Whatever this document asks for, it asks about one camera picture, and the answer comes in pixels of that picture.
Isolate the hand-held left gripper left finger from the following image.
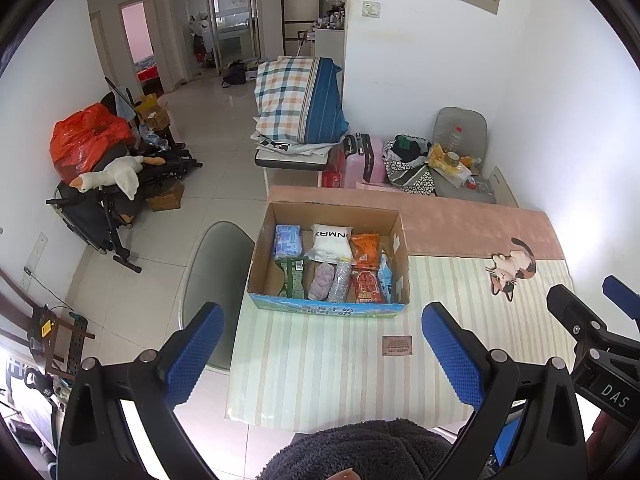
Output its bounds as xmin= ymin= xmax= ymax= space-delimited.
xmin=57 ymin=301 xmax=226 ymax=480

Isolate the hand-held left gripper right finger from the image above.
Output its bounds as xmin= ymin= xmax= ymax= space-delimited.
xmin=421 ymin=301 xmax=587 ymax=480

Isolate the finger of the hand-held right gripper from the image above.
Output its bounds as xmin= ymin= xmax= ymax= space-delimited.
xmin=546 ymin=284 xmax=608 ymax=343
xmin=601 ymin=275 xmax=640 ymax=321

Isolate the blue tube packet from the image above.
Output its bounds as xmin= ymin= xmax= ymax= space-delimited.
xmin=377 ymin=252 xmax=396 ymax=304

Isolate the red snack packet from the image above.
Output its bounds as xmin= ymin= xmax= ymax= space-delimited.
xmin=348 ymin=268 xmax=383 ymax=304

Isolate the green packet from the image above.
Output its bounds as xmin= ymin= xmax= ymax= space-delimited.
xmin=277 ymin=256 xmax=310 ymax=298

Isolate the yellow silver packet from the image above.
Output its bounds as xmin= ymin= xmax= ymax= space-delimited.
xmin=328 ymin=258 xmax=353 ymax=303

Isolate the orange snack packet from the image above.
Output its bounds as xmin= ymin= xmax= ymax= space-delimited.
xmin=350 ymin=232 xmax=382 ymax=270

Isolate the pale purple packet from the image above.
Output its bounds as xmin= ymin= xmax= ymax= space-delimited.
xmin=307 ymin=262 xmax=335 ymax=301

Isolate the blue tissue packet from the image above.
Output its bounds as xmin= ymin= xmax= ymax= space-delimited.
xmin=274 ymin=224 xmax=305 ymax=261

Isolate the white soft packet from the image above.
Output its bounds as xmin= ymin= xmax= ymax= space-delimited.
xmin=306 ymin=224 xmax=352 ymax=263

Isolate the person's right forearm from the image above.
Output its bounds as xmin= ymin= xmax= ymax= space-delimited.
xmin=590 ymin=407 xmax=640 ymax=463

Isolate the grey plastic chair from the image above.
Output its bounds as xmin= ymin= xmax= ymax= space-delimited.
xmin=178 ymin=221 xmax=256 ymax=373

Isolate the person's dark fleece clothing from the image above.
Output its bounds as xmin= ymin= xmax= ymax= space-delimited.
xmin=257 ymin=420 xmax=453 ymax=480

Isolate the white leaning board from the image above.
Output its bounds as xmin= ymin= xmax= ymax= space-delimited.
xmin=487 ymin=166 xmax=518 ymax=207

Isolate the brown cardboard box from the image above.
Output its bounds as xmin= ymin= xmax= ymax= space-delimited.
xmin=145 ymin=180 xmax=186 ymax=212

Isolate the black exercise machine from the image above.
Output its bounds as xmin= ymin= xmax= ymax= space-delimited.
xmin=46 ymin=147 xmax=203 ymax=273

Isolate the white tissue pack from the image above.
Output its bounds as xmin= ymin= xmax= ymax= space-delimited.
xmin=445 ymin=162 xmax=473 ymax=188

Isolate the patterned tote bag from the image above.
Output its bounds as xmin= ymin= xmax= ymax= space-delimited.
xmin=382 ymin=135 xmax=438 ymax=196

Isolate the white goose plush toy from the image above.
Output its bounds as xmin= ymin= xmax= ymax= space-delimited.
xmin=69 ymin=155 xmax=166 ymax=203

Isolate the yellow plastic bag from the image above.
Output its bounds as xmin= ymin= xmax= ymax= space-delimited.
xmin=427 ymin=143 xmax=451 ymax=171

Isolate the clear plastic bottle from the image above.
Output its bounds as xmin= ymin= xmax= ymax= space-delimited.
xmin=445 ymin=126 xmax=463 ymax=166

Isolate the white bench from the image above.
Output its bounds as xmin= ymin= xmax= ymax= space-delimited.
xmin=255 ymin=132 xmax=336 ymax=188

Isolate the pink suitcase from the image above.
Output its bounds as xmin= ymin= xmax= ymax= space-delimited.
xmin=342 ymin=132 xmax=387 ymax=184

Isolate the red box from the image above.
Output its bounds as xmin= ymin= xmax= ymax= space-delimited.
xmin=321 ymin=149 xmax=347 ymax=188

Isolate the grey cushioned chair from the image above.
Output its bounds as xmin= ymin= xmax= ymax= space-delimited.
xmin=429 ymin=106 xmax=496 ymax=203

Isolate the red plastic bag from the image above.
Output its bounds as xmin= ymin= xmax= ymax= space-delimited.
xmin=49 ymin=102 xmax=135 ymax=184

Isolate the yellow paper bag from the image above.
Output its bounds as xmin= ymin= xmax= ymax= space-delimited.
xmin=135 ymin=94 xmax=171 ymax=131

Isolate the plaid folded bedding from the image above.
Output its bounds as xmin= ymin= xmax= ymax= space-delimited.
xmin=252 ymin=56 xmax=348 ymax=146

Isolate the black bag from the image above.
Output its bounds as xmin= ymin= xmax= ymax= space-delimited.
xmin=221 ymin=60 xmax=248 ymax=88

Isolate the glass sliding door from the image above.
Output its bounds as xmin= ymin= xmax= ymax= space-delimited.
xmin=167 ymin=0 xmax=261 ymax=91

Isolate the tall refrigerator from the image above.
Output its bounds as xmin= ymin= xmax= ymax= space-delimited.
xmin=280 ymin=0 xmax=321 ymax=56

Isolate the wooden furniture frame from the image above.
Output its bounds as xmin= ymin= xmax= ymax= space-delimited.
xmin=0 ymin=267 xmax=96 ymax=376

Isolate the white wall outlet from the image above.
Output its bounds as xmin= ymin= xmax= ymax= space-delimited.
xmin=25 ymin=232 xmax=48 ymax=273

